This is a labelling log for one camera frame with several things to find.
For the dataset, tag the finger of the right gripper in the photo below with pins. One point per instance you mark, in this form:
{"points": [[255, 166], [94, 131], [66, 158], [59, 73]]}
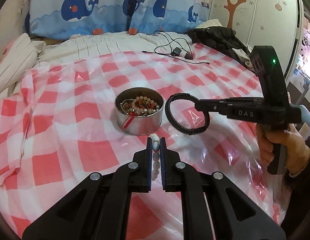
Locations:
{"points": [[225, 106]]}

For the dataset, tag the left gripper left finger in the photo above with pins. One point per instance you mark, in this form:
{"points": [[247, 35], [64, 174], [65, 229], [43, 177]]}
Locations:
{"points": [[98, 207]]}

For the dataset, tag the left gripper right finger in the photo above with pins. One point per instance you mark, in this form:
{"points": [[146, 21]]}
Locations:
{"points": [[213, 207]]}

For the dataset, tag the person's right hand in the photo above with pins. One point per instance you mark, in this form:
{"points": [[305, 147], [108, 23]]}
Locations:
{"points": [[298, 153]]}

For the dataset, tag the black jacket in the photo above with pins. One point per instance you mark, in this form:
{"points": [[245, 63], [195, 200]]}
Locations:
{"points": [[223, 40]]}

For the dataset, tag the red white checkered plastic cloth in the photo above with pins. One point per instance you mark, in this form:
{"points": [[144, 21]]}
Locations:
{"points": [[60, 126]]}

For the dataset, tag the round silver metal tin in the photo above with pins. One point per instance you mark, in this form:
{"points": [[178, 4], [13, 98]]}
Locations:
{"points": [[139, 110]]}

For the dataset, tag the blue whale pillow right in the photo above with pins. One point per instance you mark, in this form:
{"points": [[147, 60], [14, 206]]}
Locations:
{"points": [[179, 16]]}

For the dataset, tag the blue whale pillow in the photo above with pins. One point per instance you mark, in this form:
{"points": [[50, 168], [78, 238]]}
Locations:
{"points": [[179, 16], [61, 19]]}

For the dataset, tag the white striped bedsheet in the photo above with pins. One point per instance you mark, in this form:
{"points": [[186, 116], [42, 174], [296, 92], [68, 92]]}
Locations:
{"points": [[86, 46]]}

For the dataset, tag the white striped blanket roll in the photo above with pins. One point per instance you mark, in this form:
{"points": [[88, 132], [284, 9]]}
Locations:
{"points": [[19, 56]]}

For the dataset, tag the blue whale pillow left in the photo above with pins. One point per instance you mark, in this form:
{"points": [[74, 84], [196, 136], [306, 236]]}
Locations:
{"points": [[61, 19]]}

